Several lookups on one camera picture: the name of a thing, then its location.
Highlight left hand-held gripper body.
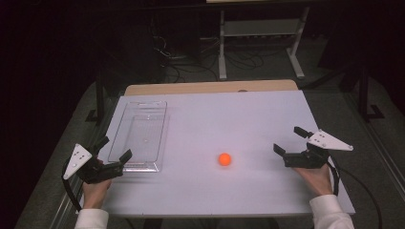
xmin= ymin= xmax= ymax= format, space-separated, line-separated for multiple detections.
xmin=62 ymin=143 xmax=124 ymax=185

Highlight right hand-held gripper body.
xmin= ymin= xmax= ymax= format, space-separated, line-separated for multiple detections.
xmin=282 ymin=129 xmax=354 ymax=169

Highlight clear plastic tray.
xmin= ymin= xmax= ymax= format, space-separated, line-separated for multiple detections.
xmin=107 ymin=100 xmax=169 ymax=174

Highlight orange ball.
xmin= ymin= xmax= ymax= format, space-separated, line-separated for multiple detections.
xmin=218 ymin=152 xmax=232 ymax=167

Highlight person's right hand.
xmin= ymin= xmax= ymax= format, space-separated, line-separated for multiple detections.
xmin=291 ymin=162 xmax=334 ymax=198

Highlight person's left hand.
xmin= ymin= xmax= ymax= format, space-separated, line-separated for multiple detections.
xmin=81 ymin=178 xmax=113 ymax=210

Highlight black metal stand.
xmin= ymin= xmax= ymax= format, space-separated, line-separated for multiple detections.
xmin=356 ymin=63 xmax=385 ymax=124
xmin=85 ymin=68 xmax=110 ymax=126

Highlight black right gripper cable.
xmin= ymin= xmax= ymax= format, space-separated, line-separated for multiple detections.
xmin=327 ymin=161 xmax=384 ymax=229

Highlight tangle of floor cables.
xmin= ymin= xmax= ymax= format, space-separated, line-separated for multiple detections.
xmin=151 ymin=31 xmax=266 ymax=82

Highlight white metal desk frame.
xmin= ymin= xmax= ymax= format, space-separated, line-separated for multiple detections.
xmin=217 ymin=6 xmax=310 ymax=81

